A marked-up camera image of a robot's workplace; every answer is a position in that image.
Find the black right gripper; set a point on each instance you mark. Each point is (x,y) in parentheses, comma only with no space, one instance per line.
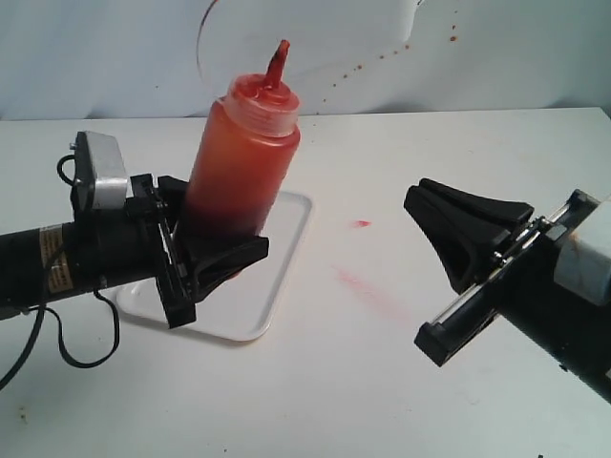
(500,260)

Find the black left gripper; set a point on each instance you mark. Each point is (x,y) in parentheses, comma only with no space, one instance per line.
(112,248)

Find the red sauce squeeze bottle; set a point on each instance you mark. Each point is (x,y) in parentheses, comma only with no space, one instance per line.
(250,136)

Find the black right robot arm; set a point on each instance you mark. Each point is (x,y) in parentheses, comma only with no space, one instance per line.
(548,276)

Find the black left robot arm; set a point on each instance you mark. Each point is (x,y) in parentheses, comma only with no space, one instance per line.
(34,266)

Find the white rectangular plastic tray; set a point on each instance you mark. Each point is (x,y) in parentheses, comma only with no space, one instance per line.
(242,309)

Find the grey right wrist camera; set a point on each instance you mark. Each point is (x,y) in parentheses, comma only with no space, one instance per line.
(583,265)

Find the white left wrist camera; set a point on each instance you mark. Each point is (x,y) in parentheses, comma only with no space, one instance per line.
(100,180)

